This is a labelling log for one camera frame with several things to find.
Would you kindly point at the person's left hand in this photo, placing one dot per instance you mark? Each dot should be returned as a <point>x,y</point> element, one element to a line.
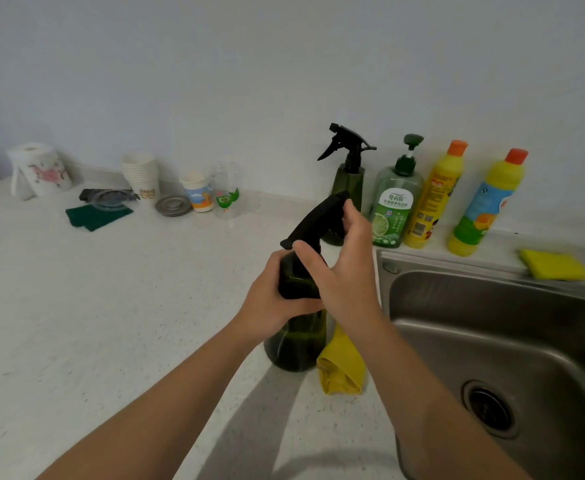
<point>262,304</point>

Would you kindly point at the person's right hand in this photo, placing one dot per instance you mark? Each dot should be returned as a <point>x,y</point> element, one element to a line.
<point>350,284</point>

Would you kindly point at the person's right thumb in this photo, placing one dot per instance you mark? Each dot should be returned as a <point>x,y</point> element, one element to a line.
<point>311,257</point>

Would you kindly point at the person's left thumb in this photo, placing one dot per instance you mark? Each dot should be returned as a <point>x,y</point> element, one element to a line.
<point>302,307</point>

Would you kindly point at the dark green spray bottle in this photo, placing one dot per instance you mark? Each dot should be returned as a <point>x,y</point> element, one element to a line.
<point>297,339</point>
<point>351,179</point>

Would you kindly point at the person's left forearm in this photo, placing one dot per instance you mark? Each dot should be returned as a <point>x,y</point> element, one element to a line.
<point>157,409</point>

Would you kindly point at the person's right forearm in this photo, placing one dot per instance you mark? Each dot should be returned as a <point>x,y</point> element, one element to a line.
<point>422,404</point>

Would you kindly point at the folded yellow cloth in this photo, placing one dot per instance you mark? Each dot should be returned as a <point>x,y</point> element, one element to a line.
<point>341,367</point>

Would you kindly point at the green dish soap pump bottle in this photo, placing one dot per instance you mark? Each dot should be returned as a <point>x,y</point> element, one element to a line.
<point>395,204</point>

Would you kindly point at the clear glass with owl print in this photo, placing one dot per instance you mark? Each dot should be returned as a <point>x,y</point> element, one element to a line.
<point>226,194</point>

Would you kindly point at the small printed paper cup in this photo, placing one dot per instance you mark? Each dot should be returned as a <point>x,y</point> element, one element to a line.
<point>199,193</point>

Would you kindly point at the yellow cleaner bottle red label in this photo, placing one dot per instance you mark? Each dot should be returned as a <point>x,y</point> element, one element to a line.
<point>432,199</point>

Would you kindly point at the round metal drain cover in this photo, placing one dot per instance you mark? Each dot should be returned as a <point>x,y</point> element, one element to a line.
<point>173,205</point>

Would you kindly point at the yellow cleaner bottle blue label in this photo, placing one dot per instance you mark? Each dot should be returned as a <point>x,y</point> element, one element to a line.
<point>482,209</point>

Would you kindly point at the stack of white paper cups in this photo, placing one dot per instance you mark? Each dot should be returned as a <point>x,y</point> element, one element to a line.
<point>142,177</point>

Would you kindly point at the sink drain strainer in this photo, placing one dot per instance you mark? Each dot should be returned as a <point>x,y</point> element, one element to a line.
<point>490,408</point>

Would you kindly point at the green scouring pad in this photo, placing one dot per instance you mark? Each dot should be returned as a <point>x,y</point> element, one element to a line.
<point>97,217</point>

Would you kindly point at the stainless steel sink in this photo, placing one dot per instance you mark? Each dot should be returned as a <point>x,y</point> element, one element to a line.
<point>522,334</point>

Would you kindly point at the yellow sponge cloth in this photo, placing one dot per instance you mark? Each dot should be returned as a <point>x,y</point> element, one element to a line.
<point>552,265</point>

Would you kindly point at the paper towel roll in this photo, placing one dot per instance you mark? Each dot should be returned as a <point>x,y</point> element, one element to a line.
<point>40,169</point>

